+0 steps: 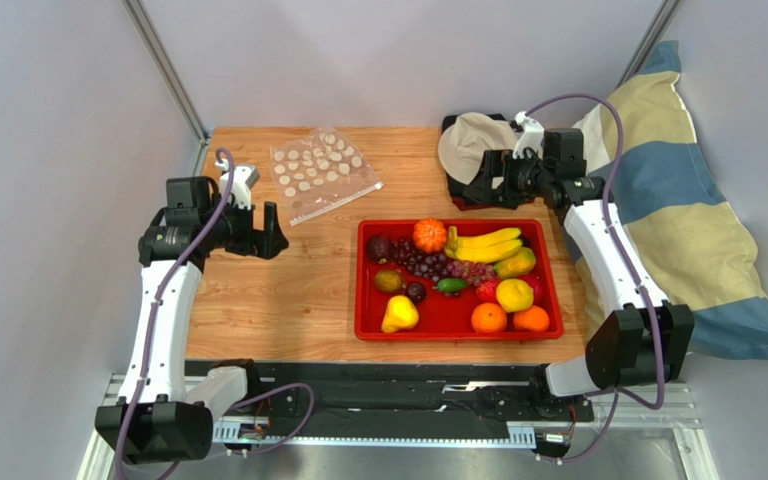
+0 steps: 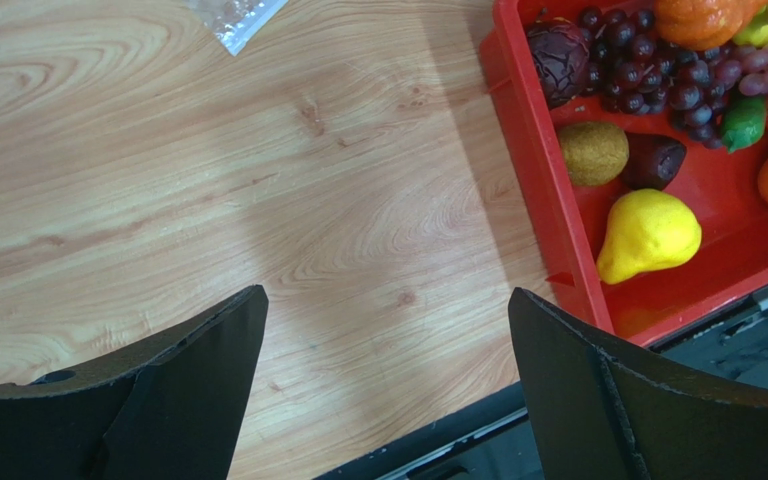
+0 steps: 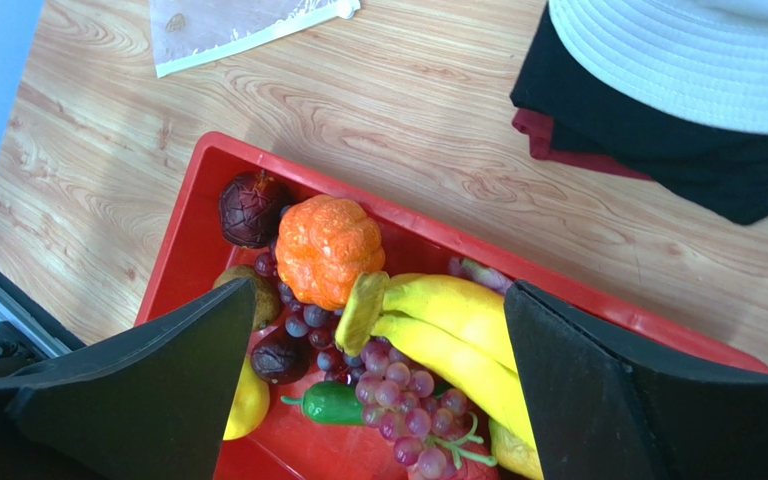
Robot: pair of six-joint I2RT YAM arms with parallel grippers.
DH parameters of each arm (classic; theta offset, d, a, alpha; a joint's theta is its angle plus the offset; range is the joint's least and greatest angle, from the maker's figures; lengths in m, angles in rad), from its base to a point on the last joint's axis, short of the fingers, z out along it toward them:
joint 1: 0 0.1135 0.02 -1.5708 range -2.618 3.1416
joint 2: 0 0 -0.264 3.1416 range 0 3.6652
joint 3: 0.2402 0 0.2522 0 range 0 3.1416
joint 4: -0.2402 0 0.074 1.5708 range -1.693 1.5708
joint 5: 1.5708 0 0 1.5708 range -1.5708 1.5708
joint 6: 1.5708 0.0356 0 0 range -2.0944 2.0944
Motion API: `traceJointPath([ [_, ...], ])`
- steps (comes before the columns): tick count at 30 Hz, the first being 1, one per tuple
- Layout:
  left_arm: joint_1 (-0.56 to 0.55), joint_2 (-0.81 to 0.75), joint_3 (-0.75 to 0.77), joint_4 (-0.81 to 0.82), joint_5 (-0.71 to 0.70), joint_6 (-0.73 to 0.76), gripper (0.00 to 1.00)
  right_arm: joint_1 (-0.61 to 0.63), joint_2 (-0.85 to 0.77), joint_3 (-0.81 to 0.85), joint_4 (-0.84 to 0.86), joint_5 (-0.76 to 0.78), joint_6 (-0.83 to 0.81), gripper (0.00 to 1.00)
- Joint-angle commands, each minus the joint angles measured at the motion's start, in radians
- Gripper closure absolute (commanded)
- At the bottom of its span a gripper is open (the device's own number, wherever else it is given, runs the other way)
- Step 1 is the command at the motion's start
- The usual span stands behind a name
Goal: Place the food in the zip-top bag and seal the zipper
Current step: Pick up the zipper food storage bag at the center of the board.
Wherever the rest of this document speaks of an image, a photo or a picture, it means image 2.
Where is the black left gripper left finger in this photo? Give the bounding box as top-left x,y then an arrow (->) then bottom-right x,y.
0,285 -> 269,479

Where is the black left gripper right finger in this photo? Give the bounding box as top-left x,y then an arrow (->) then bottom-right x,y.
508,288 -> 768,479

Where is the clear dotted zip top bag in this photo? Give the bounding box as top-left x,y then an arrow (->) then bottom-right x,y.
184,0 -> 288,56

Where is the yellow pear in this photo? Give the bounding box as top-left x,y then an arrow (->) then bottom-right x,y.
596,189 -> 703,285

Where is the red plastic tray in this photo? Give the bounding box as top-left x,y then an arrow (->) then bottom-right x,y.
479,0 -> 768,348

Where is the dark purple plum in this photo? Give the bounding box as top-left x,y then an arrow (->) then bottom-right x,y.
619,132 -> 687,191

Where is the brown kiwi fruit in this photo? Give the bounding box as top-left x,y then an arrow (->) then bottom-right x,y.
556,121 -> 630,187

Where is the small green pepper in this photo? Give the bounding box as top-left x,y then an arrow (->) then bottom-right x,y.
720,95 -> 767,153

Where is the dark purple grape bunch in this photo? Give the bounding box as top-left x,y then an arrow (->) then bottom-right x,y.
576,5 -> 736,150

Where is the small orange pumpkin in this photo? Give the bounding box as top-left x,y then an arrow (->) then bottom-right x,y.
652,0 -> 768,51

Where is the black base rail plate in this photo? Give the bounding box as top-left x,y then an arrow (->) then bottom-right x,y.
329,286 -> 768,479

